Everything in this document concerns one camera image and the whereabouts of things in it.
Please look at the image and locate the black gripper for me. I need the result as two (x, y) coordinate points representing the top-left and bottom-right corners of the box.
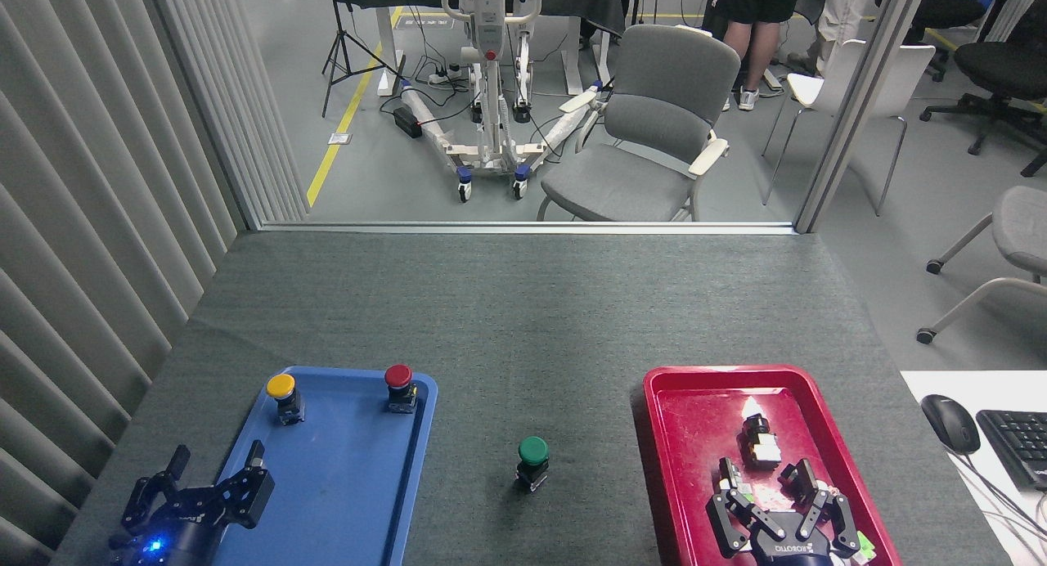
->
(705, 485), (862, 566)
(110, 440), (276, 566)

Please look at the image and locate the grey armchair with cream armrests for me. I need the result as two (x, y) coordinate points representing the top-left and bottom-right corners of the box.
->
(536, 24), (742, 223)

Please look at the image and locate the silver corner post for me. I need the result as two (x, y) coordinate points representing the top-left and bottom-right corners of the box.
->
(794, 0), (934, 235)

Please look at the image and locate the grey chair on castors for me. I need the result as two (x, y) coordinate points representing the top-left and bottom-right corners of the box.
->
(915, 186), (1047, 345)

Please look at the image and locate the black computer mouse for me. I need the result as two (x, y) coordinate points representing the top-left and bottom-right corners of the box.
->
(920, 394), (982, 456)

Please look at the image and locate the black keyboard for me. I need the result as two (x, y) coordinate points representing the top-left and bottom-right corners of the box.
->
(975, 409), (1047, 492)

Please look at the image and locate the green push button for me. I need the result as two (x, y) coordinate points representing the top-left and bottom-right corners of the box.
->
(514, 435), (550, 494)

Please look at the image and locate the black mouse cable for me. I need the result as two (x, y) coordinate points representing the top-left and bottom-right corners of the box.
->
(951, 450), (1047, 555)

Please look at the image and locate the blue plastic tray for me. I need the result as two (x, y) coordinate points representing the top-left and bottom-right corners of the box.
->
(209, 366), (439, 566)

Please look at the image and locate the black switch with white block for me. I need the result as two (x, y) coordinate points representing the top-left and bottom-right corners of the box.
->
(739, 414), (784, 470)

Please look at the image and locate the black tripod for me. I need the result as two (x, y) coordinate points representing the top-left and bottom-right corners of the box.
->
(321, 0), (407, 119)

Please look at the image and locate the white stand on wheels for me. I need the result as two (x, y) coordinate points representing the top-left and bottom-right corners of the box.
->
(399, 0), (608, 203)

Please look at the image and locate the white plastic chair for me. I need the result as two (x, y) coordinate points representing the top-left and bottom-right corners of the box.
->
(762, 38), (937, 218)

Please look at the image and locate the person in beige trousers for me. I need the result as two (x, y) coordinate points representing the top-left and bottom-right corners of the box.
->
(784, 0), (870, 78)

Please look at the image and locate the red plastic tray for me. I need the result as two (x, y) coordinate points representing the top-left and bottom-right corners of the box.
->
(642, 365), (901, 566)

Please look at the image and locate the person in black shorts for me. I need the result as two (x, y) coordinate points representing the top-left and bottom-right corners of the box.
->
(703, 0), (820, 113)

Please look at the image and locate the white desk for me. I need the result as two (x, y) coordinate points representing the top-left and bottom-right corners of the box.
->
(900, 370), (1047, 566)

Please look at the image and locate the yellow push button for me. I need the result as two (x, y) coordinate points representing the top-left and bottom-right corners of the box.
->
(266, 373), (306, 426)

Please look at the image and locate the silver-topped switch with green label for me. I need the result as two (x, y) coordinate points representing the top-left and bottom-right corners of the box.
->
(717, 456), (755, 501)

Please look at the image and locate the red push button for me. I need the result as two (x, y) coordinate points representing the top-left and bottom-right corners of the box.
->
(384, 364), (420, 415)

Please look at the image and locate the black office chair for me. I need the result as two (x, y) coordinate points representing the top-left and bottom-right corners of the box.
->
(874, 0), (987, 83)
(919, 0), (1047, 179)

